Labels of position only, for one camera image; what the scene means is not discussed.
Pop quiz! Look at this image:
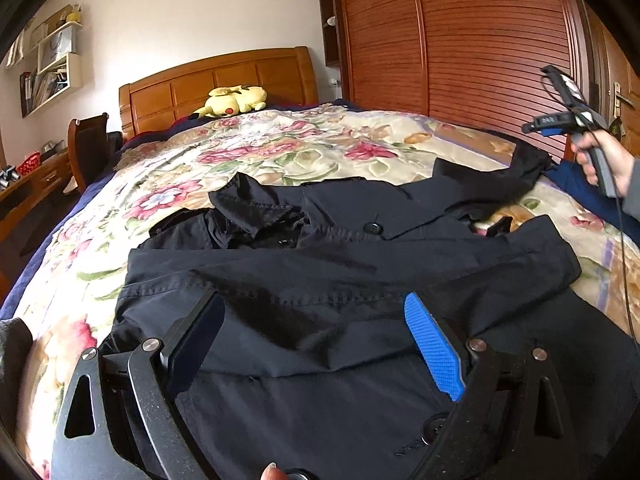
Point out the wooden door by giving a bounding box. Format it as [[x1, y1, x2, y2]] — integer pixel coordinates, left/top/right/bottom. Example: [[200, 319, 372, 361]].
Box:
[[585, 10, 640, 161]]

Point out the wooden chair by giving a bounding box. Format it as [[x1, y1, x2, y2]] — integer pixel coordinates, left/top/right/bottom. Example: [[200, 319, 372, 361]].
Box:
[[67, 112, 123, 196]]

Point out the brass door handle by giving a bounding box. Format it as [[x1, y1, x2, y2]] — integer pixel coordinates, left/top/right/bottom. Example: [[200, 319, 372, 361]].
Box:
[[611, 82, 632, 121]]

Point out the black coat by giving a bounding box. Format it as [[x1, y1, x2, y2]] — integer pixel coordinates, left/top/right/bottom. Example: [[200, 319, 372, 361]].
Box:
[[102, 142, 640, 480]]

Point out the person's right hand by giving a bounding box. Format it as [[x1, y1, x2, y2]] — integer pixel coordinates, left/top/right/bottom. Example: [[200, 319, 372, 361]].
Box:
[[570, 131, 637, 198]]

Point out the white wall shelf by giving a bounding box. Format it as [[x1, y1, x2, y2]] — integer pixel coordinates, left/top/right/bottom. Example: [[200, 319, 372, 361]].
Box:
[[5, 5, 83, 118]]

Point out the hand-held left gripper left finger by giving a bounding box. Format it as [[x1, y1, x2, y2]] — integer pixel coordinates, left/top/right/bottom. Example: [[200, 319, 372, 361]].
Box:
[[50, 290, 226, 480]]

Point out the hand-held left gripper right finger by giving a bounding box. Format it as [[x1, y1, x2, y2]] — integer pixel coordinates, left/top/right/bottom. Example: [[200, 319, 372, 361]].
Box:
[[404, 291, 581, 480]]

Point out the floral blanket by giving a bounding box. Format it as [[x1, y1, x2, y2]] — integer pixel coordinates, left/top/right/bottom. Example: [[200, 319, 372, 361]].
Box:
[[10, 102, 640, 480]]

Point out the row of books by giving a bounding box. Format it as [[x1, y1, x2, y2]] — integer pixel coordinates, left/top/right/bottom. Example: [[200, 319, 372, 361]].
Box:
[[20, 69, 68, 111]]

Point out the wooden corner shelf unit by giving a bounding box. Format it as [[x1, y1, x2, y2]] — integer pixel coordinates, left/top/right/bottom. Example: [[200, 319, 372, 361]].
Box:
[[315, 0, 351, 68]]

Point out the wooden slatted wardrobe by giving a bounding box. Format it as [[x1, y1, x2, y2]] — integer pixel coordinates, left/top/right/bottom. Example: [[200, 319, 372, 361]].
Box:
[[335, 0, 601, 161]]

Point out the blue cloth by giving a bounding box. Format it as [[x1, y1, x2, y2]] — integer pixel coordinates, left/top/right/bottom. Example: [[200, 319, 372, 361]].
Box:
[[542, 160, 640, 246]]

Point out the wooden bed headboard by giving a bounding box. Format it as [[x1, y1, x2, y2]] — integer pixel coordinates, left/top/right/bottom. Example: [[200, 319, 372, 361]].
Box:
[[119, 46, 320, 143]]

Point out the yellow plush toy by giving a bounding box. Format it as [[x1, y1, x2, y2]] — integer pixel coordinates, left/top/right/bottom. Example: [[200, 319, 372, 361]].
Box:
[[189, 85, 267, 120]]

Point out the person's right forearm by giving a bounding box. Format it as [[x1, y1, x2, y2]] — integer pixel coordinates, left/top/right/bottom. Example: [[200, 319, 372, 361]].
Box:
[[626, 156, 640, 202]]

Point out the wooden desk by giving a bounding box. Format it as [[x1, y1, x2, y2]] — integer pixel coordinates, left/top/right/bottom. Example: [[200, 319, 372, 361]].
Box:
[[0, 150, 76, 301]]

